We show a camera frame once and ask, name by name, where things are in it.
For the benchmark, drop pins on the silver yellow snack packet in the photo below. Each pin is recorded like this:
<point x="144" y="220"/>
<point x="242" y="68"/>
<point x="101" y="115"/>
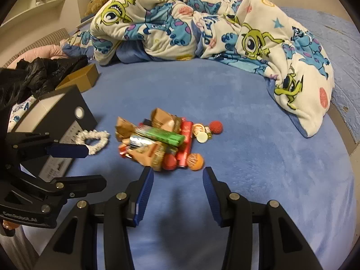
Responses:
<point x="139" y="141"/>

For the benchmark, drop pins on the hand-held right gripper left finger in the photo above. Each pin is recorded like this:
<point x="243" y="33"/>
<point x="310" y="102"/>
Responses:
<point x="144" y="194"/>

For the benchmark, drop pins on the dark red snack bar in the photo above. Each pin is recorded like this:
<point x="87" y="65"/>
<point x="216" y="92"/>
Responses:
<point x="125" y="150"/>

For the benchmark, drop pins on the grey checkered cushion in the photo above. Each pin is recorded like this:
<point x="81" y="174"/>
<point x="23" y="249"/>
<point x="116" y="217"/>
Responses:
<point x="42" y="40"/>

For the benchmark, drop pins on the black puffer jacket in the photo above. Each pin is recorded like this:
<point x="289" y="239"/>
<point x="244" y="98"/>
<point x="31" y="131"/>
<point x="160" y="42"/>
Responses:
<point x="33" y="73"/>

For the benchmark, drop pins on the brown triangular snack packet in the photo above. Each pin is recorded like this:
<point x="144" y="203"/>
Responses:
<point x="161" y="118"/>
<point x="149" y="156"/>
<point x="123" y="128"/>

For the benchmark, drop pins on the red knitted ball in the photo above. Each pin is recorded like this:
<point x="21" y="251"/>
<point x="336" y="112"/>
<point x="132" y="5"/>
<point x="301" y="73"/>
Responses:
<point x="216" y="126"/>

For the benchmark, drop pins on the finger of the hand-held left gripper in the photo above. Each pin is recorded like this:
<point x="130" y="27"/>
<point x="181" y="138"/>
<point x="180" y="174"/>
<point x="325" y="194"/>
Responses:
<point x="84" y="184"/>
<point x="70" y="150"/>

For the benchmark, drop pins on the white lace scrunchie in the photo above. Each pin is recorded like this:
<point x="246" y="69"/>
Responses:
<point x="95" y="133"/>

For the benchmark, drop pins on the cartoon printed blanket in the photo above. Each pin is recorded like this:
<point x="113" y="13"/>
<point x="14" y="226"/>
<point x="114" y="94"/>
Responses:
<point x="168" y="14"/>

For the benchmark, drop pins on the black box with white label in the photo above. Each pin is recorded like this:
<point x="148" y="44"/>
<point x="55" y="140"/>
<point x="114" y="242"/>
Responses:
<point x="64" y="101"/>

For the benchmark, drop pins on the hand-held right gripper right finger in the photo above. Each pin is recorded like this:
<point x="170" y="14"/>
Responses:
<point x="209" y="194"/>

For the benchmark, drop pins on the orange round embossed cookie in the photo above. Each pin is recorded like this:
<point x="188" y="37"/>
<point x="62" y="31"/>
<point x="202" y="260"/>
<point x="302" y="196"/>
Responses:
<point x="195" y="161"/>

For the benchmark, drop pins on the brown cardboard box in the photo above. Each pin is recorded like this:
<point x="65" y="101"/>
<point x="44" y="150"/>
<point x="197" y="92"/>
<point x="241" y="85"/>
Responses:
<point x="84" y="76"/>

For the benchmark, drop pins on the white wall shelf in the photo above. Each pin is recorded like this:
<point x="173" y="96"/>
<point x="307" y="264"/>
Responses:
<point x="50" y="5"/>

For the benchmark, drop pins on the orange white cartoon badge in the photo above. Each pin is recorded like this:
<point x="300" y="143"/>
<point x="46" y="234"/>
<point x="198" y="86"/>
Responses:
<point x="199" y="128"/>

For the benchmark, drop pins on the blue bed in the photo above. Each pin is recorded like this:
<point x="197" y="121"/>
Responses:
<point x="253" y="174"/>

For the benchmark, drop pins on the white printed cloth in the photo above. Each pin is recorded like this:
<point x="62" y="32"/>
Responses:
<point x="19" y="112"/>

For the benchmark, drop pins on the pink pillow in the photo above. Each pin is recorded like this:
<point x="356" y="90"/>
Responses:
<point x="50" y="51"/>

